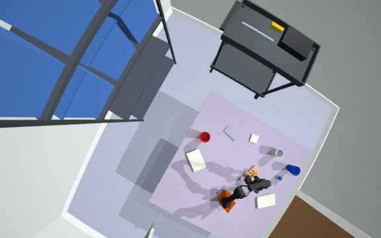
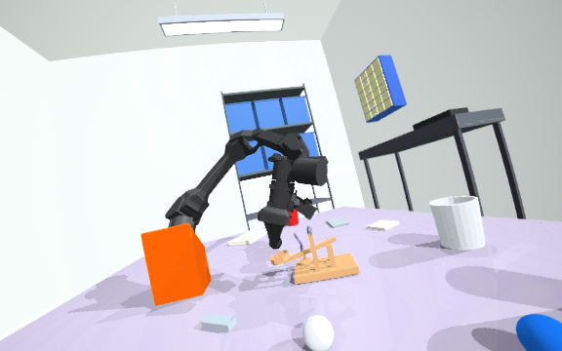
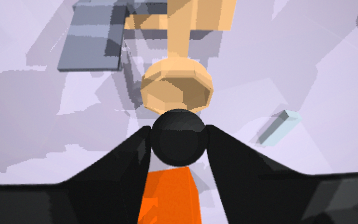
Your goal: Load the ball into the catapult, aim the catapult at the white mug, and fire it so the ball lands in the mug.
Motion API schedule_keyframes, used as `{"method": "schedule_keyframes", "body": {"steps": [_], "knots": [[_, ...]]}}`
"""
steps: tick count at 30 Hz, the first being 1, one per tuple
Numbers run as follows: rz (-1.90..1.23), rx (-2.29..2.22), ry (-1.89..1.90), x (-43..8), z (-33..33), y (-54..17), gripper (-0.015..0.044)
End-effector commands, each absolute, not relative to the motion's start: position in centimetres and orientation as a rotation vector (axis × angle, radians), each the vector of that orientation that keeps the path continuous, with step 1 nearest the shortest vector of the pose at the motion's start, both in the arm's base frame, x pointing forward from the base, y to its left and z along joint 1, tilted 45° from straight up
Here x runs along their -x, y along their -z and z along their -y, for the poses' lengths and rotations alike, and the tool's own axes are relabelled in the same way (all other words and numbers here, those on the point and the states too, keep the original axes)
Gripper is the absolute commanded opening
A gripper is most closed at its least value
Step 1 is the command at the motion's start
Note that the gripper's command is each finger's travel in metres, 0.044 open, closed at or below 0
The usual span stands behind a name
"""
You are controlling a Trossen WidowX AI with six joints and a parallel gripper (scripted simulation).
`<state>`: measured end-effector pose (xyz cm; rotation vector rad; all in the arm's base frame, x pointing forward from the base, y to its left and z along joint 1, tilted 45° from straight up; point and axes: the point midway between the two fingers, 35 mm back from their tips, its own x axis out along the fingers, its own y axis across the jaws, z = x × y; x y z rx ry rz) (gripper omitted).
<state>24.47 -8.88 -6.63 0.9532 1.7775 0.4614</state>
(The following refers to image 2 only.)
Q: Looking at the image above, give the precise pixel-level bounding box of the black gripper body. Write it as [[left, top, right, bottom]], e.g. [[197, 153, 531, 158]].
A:
[[258, 180, 295, 226]]

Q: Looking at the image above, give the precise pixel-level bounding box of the black sphere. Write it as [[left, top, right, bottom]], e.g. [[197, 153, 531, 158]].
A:
[[272, 237, 282, 250]]

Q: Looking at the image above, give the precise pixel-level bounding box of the red plastic cup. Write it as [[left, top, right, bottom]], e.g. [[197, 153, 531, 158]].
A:
[[288, 210, 299, 226]]

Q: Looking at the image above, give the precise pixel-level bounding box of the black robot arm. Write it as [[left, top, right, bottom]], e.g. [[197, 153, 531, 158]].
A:
[[165, 128, 329, 233]]

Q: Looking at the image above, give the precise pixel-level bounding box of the white ball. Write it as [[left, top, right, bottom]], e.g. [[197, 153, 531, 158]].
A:
[[302, 315, 334, 351]]

